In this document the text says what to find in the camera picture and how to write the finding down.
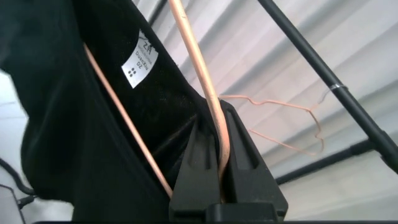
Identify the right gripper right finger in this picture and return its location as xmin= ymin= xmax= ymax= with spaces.
xmin=219 ymin=99 xmax=289 ymax=222

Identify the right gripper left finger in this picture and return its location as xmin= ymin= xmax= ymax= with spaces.
xmin=169 ymin=115 xmax=222 ymax=222

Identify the black clothes rack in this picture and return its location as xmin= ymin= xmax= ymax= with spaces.
xmin=148 ymin=0 xmax=398 ymax=186

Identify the black cable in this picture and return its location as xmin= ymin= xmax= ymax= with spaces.
xmin=0 ymin=157 xmax=37 ymax=209

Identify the white curtain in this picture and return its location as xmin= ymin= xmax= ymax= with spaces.
xmin=132 ymin=0 xmax=398 ymax=178

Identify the pink clothes hanger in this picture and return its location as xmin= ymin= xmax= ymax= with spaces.
xmin=219 ymin=95 xmax=326 ymax=156
xmin=83 ymin=0 xmax=231 ymax=203

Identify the black garment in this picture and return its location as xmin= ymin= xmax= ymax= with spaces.
xmin=0 ymin=0 xmax=218 ymax=222

